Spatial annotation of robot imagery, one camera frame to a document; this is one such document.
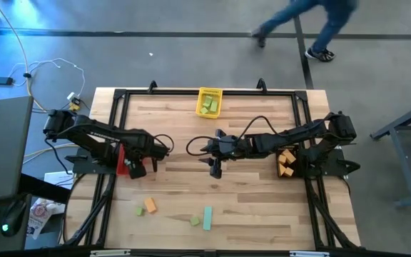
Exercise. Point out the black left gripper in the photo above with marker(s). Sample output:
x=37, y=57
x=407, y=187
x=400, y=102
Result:
x=150, y=150

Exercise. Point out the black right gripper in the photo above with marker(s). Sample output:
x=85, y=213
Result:
x=232, y=147

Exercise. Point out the green wooden cube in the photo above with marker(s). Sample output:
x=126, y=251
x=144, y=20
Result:
x=140, y=211
x=195, y=221
x=204, y=110

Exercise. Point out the turquoise long wooden block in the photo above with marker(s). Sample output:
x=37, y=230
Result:
x=207, y=218

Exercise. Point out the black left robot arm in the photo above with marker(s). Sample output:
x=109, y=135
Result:
x=95, y=133

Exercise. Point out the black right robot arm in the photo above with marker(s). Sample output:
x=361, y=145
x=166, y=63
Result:
x=298, y=133

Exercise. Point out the red plastic basket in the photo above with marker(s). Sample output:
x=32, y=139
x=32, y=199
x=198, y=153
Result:
x=121, y=164

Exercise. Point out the orange rectangular wooden block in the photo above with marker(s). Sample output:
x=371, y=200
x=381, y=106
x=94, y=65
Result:
x=150, y=205

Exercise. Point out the yellow plastic basket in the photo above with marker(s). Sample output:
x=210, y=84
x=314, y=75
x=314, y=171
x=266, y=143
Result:
x=209, y=90

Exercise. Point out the black plastic basket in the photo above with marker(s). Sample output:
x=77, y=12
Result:
x=287, y=146

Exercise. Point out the black table clamp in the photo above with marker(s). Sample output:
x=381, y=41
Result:
x=152, y=83
x=261, y=80

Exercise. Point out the white paper sheet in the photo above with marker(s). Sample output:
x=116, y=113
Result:
x=57, y=177

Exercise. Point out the yellow and white plug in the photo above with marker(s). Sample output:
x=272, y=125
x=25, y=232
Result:
x=74, y=106

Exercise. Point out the black desk bar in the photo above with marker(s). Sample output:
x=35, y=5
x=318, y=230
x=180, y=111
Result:
x=45, y=187

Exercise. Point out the printed snack bag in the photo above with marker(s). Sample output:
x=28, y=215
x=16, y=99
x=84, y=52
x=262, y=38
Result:
x=39, y=214

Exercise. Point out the black computer mouse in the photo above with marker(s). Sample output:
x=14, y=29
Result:
x=13, y=217

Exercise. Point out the grey desk panel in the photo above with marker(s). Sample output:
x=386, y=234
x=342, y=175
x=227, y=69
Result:
x=2, y=150

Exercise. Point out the person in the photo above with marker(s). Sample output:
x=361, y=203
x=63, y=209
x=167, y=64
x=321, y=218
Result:
x=330, y=25

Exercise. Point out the grey metal table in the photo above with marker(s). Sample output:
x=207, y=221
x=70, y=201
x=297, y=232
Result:
x=404, y=167

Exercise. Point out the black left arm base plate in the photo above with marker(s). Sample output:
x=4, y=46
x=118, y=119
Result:
x=80, y=166

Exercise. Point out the black metal table frame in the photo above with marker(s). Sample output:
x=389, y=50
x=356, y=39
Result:
x=173, y=93

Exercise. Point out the silver metal bracket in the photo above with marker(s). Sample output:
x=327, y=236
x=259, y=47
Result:
x=309, y=254
x=109, y=253

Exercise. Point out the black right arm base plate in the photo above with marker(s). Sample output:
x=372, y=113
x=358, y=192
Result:
x=337, y=162

